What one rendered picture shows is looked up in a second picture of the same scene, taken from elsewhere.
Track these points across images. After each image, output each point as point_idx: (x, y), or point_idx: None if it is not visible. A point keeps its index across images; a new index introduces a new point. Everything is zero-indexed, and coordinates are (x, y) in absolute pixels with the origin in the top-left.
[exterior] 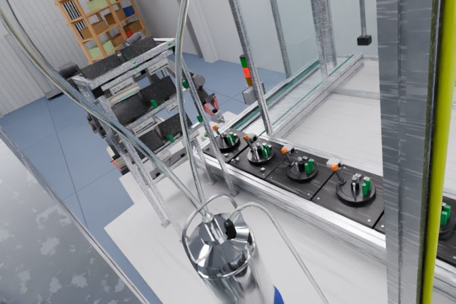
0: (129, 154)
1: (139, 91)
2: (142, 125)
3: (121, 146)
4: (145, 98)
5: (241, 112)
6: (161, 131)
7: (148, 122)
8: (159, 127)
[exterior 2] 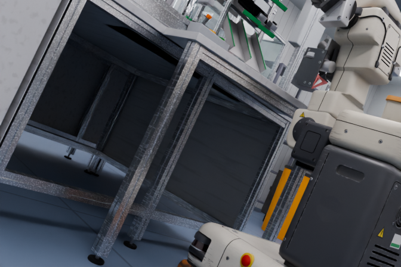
0: (265, 23)
1: None
2: None
3: (267, 13)
4: None
5: (175, 9)
6: None
7: None
8: None
